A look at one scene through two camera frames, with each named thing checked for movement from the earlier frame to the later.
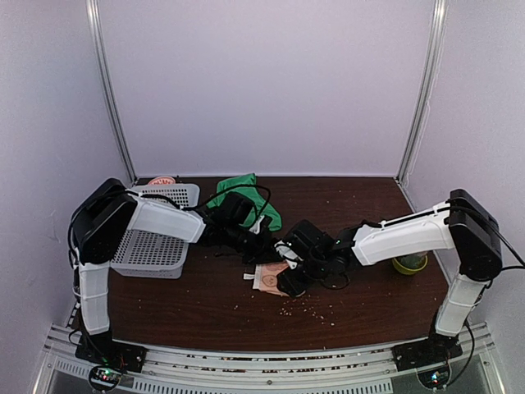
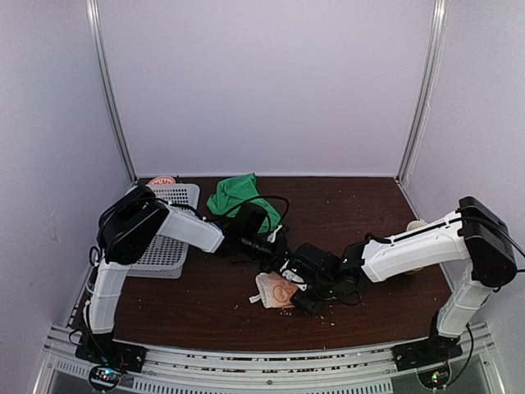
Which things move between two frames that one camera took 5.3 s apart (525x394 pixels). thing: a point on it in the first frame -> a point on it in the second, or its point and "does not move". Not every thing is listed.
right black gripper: (291, 287) -> (309, 305)
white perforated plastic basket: (149, 255) does not move
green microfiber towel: (245, 187) does not move
